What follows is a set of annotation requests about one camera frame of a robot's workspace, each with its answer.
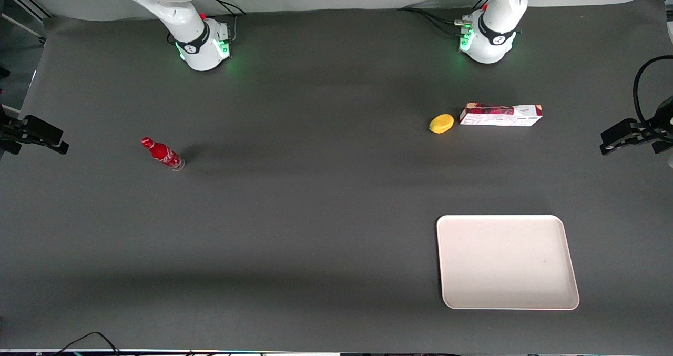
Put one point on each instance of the aluminium frame profile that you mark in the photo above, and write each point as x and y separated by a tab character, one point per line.
23	1

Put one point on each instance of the white rectangular tray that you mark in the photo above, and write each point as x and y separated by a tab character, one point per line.
505	261

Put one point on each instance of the red cola bottle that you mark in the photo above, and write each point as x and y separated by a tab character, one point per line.
162	153

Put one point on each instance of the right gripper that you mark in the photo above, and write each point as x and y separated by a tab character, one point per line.
6	130

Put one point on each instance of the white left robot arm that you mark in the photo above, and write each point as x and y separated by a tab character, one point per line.
497	14

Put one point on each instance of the red cookie box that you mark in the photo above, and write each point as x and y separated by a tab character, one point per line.
499	115

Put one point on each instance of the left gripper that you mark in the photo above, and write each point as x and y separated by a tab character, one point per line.
663	119

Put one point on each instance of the yellow lemon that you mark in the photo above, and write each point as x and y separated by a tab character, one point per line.
441	123

